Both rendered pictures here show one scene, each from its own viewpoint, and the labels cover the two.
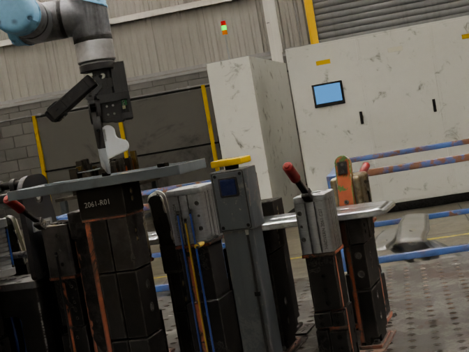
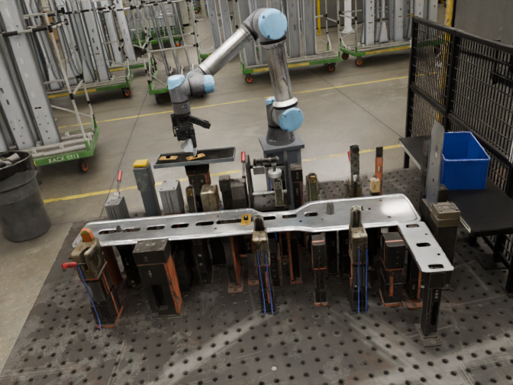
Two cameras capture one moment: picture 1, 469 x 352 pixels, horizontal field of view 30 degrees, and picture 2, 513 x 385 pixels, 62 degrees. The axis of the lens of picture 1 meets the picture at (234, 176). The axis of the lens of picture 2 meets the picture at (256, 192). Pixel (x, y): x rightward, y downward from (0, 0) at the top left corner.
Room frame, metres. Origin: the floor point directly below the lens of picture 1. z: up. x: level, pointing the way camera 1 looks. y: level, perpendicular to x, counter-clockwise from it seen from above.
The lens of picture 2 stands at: (3.54, 0.00, 1.88)
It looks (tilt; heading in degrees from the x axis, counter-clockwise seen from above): 27 degrees down; 164
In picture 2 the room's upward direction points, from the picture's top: 7 degrees counter-clockwise
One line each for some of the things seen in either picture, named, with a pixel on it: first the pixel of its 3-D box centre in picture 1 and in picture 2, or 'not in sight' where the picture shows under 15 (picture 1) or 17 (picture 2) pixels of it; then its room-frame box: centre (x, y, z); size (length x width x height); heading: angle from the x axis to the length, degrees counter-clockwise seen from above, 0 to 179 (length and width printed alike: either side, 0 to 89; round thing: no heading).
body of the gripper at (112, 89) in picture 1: (106, 94); (183, 125); (1.71, 0.22, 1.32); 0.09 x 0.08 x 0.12; 95
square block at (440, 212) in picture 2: not in sight; (441, 247); (2.47, 1.00, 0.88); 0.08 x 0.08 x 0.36; 70
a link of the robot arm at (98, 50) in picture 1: (95, 54); (181, 107); (1.72, 0.23, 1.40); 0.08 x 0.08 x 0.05
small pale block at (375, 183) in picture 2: not in sight; (374, 217); (2.16, 0.91, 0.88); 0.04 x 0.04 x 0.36; 70
